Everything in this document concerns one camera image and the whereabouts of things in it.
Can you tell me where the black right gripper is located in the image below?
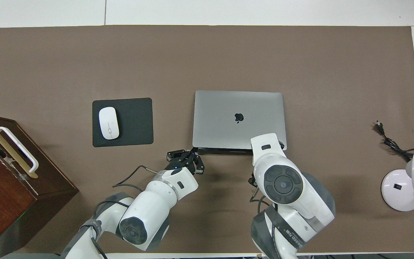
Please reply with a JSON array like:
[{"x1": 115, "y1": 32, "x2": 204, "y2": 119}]
[{"x1": 248, "y1": 141, "x2": 286, "y2": 188}]

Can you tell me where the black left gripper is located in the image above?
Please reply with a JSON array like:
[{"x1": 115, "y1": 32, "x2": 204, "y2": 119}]
[{"x1": 167, "y1": 147, "x2": 205, "y2": 176}]

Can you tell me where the silver laptop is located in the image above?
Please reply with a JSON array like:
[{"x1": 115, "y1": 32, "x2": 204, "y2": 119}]
[{"x1": 192, "y1": 90, "x2": 287, "y2": 156}]

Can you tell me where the black mouse pad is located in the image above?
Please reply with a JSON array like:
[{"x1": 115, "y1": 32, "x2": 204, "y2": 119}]
[{"x1": 92, "y1": 97, "x2": 154, "y2": 147}]

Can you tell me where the white computer mouse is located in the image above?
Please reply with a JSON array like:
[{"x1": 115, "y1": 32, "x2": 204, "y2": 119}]
[{"x1": 98, "y1": 107, "x2": 120, "y2": 140}]

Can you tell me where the brown table mat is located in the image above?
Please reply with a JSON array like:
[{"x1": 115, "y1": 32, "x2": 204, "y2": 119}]
[{"x1": 0, "y1": 25, "x2": 414, "y2": 254}]

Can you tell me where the white desk lamp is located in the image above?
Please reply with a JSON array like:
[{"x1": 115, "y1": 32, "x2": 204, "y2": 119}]
[{"x1": 381, "y1": 149, "x2": 414, "y2": 212}]

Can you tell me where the dark wooden box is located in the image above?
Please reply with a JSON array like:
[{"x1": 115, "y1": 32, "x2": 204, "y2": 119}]
[{"x1": 0, "y1": 112, "x2": 79, "y2": 259}]

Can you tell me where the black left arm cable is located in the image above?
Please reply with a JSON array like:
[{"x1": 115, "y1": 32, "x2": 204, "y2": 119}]
[{"x1": 92, "y1": 165, "x2": 164, "y2": 259}]

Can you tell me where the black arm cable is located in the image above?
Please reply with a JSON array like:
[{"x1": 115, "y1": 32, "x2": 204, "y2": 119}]
[
  {"x1": 92, "y1": 165, "x2": 164, "y2": 259},
  {"x1": 249, "y1": 187, "x2": 283, "y2": 259}
]

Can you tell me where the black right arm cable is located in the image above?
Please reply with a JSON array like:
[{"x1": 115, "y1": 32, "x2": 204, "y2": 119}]
[{"x1": 249, "y1": 187, "x2": 283, "y2": 259}]

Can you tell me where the black lamp power cable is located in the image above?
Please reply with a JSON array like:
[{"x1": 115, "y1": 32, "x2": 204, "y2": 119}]
[{"x1": 374, "y1": 121, "x2": 414, "y2": 161}]

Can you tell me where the brass handle plate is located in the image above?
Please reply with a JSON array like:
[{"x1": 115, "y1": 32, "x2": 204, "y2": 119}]
[{"x1": 0, "y1": 127, "x2": 38, "y2": 179}]

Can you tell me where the white box handle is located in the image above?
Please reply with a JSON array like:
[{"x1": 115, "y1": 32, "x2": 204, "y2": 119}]
[{"x1": 0, "y1": 126, "x2": 39, "y2": 173}]

